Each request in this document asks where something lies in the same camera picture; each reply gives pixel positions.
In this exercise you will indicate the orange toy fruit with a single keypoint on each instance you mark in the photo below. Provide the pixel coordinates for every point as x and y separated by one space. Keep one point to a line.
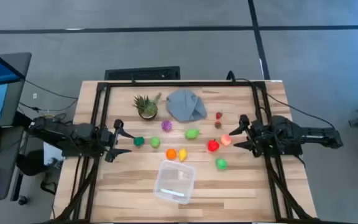
171 154

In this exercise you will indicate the grey desk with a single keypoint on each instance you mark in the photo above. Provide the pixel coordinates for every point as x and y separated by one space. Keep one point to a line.
8 168

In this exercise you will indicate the crumpled grey cloth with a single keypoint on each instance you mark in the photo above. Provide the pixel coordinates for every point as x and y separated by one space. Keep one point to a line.
185 105

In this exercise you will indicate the light green stemmed toy fruit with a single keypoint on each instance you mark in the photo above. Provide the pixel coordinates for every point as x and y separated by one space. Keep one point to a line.
192 134

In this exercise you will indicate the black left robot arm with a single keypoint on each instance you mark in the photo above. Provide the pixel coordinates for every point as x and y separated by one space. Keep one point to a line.
73 133

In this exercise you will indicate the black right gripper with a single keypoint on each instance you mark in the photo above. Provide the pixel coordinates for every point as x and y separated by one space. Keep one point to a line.
259 135

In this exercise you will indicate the yellow toy lemon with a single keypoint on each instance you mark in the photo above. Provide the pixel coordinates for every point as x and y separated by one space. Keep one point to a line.
182 155

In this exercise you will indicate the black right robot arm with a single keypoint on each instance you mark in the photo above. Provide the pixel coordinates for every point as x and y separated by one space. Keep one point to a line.
306 133

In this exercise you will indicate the bright green toy fruit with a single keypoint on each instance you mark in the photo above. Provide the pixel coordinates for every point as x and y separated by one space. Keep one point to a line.
221 164

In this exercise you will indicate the red toy strawberry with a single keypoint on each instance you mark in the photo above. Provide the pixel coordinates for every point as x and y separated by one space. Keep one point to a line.
218 115
217 125

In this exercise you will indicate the purple striped toy vegetable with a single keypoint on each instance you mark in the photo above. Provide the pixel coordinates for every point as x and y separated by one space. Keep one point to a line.
166 125

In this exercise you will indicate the black floor grate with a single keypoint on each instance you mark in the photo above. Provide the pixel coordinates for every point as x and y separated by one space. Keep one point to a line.
141 74

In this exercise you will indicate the dark green toy pepper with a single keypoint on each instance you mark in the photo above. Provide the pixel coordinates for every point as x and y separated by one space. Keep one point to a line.
139 141

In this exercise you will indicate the clear plastic container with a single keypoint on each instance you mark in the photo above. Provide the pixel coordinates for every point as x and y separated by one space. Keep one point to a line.
174 183

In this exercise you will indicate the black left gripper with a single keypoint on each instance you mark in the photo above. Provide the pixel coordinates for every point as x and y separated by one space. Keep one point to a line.
107 140

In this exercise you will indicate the pink orange toy peach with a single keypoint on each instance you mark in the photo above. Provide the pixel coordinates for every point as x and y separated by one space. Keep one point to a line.
225 140

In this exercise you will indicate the potted succulent plant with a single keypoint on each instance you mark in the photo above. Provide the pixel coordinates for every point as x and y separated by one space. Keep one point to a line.
148 109

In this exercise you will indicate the black metal table frame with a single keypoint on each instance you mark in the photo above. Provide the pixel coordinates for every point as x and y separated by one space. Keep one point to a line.
182 84

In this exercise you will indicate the white paper sheet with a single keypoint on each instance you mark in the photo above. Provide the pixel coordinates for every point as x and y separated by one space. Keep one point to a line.
53 154

